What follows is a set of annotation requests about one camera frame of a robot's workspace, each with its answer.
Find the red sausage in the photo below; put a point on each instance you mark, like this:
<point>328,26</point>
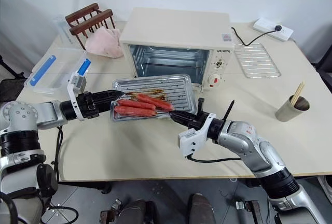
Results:
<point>136,104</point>
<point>135,111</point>
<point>155,101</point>

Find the metal cup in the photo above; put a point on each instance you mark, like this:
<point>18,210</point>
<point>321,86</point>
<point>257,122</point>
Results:
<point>288,111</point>

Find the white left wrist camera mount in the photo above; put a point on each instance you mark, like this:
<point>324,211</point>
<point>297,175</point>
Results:
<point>76,82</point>

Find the dark brown wooden rack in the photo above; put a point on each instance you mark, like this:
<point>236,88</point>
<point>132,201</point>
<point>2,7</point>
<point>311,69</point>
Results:
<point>88,17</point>

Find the clear plastic measuring cup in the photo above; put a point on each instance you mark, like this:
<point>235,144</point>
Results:
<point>63,30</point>

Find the black right wrist zip tie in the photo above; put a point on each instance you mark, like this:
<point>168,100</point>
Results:
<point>229,108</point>

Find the pink cloth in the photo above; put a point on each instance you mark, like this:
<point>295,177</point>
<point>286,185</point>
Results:
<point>103,43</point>

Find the clear box with blue clips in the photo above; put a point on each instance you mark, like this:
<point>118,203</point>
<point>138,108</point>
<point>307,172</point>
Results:
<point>57,71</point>

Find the silver ribbed baking tray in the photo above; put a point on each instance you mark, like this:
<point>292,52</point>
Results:
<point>179,89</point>

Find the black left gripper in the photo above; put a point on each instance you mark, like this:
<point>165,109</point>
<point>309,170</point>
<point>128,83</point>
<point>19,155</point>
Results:
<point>88,104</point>

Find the black chair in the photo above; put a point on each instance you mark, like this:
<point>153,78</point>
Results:
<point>324,68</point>

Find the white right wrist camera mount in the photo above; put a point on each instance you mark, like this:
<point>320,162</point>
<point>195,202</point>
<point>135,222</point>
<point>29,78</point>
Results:
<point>193,137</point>

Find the white power strip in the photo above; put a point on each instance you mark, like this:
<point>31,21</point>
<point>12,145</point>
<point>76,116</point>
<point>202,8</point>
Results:
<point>269,30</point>

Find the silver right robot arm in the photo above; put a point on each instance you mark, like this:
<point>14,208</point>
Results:
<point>249,143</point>

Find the wooden chopstick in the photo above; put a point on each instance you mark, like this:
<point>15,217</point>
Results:
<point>298,93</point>

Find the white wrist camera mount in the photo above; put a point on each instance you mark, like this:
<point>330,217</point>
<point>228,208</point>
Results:
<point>76,82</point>
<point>193,137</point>

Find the cream white toaster oven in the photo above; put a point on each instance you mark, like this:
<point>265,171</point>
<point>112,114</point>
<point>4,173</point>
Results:
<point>176,27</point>

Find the black power plug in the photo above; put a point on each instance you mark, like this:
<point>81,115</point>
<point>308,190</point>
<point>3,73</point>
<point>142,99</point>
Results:
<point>278,28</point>

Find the white red oven timer knob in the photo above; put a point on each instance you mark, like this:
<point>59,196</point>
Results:
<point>214,80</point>

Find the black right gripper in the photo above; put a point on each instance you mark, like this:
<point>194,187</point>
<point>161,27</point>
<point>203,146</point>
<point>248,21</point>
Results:
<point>198,121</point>

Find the black stand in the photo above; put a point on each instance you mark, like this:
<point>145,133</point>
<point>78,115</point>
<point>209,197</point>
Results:
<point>10,78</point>

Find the dark rounded shape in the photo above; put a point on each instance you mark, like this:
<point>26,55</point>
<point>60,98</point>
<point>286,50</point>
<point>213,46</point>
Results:
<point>135,212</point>
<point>201,208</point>

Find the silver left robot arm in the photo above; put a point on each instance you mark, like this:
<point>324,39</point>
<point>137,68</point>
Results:
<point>44,111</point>

